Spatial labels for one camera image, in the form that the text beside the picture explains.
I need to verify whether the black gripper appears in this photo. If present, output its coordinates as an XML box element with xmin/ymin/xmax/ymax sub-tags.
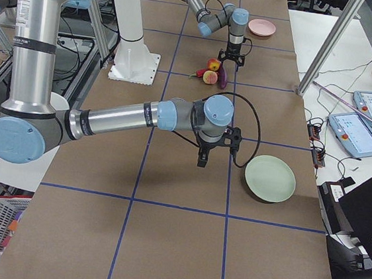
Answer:
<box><xmin>217</xmin><ymin>47</ymin><xmax>246</xmax><ymax>67</ymax></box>
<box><xmin>197</xmin><ymin>126</ymin><xmax>242</xmax><ymax>168</ymax></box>

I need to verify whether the purple eggplant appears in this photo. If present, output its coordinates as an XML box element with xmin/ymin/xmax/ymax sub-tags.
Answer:
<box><xmin>218</xmin><ymin>66</ymin><xmax>228</xmax><ymax>89</ymax></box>

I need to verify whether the peach fruit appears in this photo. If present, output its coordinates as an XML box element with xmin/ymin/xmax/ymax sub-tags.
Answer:
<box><xmin>202</xmin><ymin>70</ymin><xmax>218</xmax><ymax>85</ymax></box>

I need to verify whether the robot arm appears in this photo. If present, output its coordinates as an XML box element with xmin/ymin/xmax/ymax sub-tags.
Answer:
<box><xmin>0</xmin><ymin>0</ymin><xmax>249</xmax><ymax>167</ymax></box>
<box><xmin>184</xmin><ymin>0</ymin><xmax>250</xmax><ymax>67</ymax></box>

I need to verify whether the red chili pepper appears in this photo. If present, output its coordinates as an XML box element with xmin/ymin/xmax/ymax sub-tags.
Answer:
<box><xmin>189</xmin><ymin>68</ymin><xmax>208</xmax><ymax>79</ymax></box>

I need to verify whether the pink plate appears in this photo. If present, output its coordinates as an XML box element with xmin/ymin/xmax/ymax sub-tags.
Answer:
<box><xmin>248</xmin><ymin>19</ymin><xmax>276</xmax><ymax>37</ymax></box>

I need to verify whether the green plate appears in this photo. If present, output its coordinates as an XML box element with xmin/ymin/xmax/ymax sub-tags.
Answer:
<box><xmin>244</xmin><ymin>155</ymin><xmax>297</xmax><ymax>203</ymax></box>

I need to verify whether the orange usb hub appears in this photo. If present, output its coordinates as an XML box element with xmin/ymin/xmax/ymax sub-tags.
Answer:
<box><xmin>306</xmin><ymin>123</ymin><xmax>326</xmax><ymax>169</ymax></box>

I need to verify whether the black computer box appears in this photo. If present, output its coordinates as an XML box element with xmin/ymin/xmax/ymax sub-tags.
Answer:
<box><xmin>312</xmin><ymin>175</ymin><xmax>369</xmax><ymax>239</ymax></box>

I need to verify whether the near teach pendant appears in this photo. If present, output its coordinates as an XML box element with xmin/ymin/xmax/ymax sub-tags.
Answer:
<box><xmin>328</xmin><ymin>113</ymin><xmax>372</xmax><ymax>158</ymax></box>

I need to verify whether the pink grabber stick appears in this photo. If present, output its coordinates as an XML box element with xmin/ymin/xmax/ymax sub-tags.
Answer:
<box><xmin>312</xmin><ymin>81</ymin><xmax>372</xmax><ymax>122</ymax></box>

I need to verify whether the white chair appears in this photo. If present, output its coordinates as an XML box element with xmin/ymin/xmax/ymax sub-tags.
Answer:
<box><xmin>0</xmin><ymin>86</ymin><xmax>72</xmax><ymax>196</ymax></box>

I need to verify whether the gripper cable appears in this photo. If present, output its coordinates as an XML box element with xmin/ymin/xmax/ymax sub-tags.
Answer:
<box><xmin>209</xmin><ymin>91</ymin><xmax>266</xmax><ymax>170</ymax></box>

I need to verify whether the aluminium frame post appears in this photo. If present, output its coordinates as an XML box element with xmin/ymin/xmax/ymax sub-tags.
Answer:
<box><xmin>296</xmin><ymin>0</ymin><xmax>365</xmax><ymax>96</ymax></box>

